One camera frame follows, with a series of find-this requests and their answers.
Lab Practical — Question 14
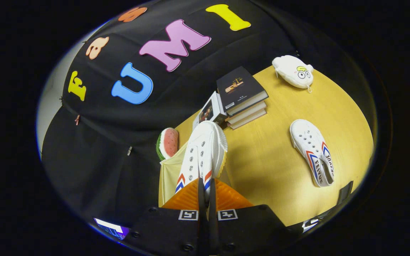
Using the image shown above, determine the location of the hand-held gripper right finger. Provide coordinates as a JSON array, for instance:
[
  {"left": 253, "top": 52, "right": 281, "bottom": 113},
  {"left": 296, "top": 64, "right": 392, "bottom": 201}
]
[{"left": 208, "top": 179, "right": 300, "bottom": 256}]

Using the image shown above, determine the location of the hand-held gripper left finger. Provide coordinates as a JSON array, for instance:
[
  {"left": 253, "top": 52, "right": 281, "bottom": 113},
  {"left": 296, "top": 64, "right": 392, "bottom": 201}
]
[{"left": 121, "top": 178, "right": 208, "bottom": 256}]

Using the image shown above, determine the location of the beige fabric storage box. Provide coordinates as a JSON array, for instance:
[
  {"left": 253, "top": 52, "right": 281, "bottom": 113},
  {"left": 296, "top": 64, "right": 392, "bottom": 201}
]
[{"left": 158, "top": 142, "right": 232, "bottom": 207}]

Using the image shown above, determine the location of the white canvas shoe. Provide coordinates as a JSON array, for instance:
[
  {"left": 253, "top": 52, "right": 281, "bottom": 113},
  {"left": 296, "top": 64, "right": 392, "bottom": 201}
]
[
  {"left": 175, "top": 120, "right": 228, "bottom": 203},
  {"left": 289, "top": 119, "right": 335, "bottom": 188}
]

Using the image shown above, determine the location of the lit computer monitor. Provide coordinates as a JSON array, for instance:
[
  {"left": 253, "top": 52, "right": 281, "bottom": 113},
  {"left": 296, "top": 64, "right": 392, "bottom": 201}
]
[{"left": 94, "top": 218, "right": 131, "bottom": 240}]

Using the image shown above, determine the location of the black backdrop cloth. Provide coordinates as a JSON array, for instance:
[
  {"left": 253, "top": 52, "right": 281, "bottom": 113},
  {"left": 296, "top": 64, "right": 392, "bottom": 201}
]
[{"left": 41, "top": 0, "right": 376, "bottom": 228}]

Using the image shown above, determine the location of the watermelon slice plush toy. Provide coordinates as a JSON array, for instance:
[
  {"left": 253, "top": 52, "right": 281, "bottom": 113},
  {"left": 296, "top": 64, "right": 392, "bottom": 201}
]
[{"left": 156, "top": 127, "right": 179, "bottom": 161}]

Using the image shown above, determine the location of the brown hardcover book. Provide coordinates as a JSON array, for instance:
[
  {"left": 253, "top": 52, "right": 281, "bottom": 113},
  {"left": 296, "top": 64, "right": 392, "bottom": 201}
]
[
  {"left": 228, "top": 108, "right": 268, "bottom": 130},
  {"left": 226, "top": 101, "right": 268, "bottom": 125}
]

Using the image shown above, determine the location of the white portrait cover book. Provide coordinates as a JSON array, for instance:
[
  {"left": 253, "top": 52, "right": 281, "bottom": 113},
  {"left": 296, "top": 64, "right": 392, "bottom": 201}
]
[{"left": 192, "top": 91, "right": 227, "bottom": 130}]

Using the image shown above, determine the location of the black hardcover book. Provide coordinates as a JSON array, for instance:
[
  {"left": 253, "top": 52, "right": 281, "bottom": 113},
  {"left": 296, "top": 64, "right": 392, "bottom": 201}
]
[{"left": 216, "top": 66, "right": 269, "bottom": 117}]

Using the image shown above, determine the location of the white plush toy with eyes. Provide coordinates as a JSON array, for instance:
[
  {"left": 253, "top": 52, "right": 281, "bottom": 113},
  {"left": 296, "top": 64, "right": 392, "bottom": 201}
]
[{"left": 272, "top": 55, "right": 314, "bottom": 94}]

